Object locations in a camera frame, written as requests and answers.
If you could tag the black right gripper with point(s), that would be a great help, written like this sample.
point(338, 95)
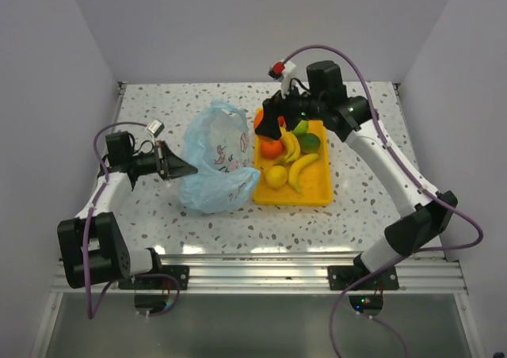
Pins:
point(279, 102)

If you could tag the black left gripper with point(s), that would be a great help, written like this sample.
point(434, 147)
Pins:
point(181, 169)

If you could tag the orange fake persimmon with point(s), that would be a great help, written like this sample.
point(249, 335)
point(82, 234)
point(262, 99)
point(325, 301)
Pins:
point(258, 118)

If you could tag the orange fake mandarin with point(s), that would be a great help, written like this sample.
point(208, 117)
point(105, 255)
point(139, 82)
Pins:
point(271, 150)

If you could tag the light green fake apple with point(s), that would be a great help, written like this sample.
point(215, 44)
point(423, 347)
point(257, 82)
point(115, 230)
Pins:
point(301, 128)

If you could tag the dark green fake lime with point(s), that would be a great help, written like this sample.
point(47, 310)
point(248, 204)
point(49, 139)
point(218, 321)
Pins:
point(309, 143)

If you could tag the light blue plastic bag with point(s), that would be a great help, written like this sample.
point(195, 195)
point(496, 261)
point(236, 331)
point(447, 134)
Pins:
point(217, 143)

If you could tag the yellow fake pear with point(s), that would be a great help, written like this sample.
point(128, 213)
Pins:
point(275, 176)

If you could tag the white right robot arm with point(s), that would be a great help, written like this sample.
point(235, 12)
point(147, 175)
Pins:
point(424, 210)

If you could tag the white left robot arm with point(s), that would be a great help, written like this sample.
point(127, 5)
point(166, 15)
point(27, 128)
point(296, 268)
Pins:
point(93, 239)

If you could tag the yellow fake banana bunch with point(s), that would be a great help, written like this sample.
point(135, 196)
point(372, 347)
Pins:
point(291, 146)

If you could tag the single yellow fake banana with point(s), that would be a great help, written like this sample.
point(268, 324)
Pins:
point(297, 167)

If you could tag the yellow plastic tray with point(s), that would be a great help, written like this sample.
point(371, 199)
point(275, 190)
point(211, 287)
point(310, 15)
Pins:
point(315, 180)

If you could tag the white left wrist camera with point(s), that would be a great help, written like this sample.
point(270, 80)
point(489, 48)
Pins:
point(155, 128)

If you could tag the black left base bracket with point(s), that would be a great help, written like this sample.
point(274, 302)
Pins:
point(172, 277)

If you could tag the black base bracket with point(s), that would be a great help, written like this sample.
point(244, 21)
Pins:
point(172, 277)
point(341, 276)

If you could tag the aluminium mounting rail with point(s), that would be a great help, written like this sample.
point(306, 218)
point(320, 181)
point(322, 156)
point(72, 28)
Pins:
point(306, 273)

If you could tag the black right base bracket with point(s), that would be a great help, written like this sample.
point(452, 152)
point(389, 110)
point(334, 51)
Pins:
point(341, 276)

